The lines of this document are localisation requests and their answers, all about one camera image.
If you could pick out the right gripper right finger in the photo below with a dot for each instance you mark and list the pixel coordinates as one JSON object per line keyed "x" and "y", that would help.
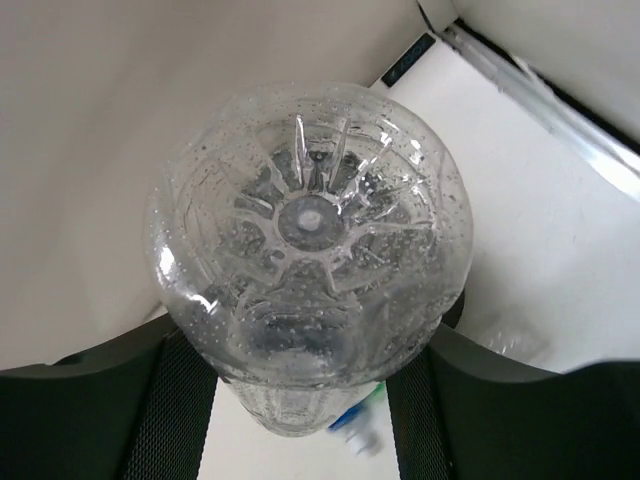
{"x": 462, "y": 411}

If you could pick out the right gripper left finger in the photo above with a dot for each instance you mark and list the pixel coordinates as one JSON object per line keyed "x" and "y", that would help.
{"x": 109, "y": 414}

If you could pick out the blue label water bottle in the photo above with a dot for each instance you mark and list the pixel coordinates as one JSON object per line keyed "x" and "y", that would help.
{"x": 357, "y": 429}

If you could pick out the clear unlabelled plastic bottle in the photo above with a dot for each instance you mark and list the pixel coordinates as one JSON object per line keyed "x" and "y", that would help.
{"x": 308, "y": 243}

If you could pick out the green soda bottle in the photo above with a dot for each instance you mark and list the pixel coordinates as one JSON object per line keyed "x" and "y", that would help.
{"x": 378, "y": 394}

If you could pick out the aluminium front rail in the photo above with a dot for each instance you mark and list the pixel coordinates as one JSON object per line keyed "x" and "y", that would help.
{"x": 609, "y": 157}

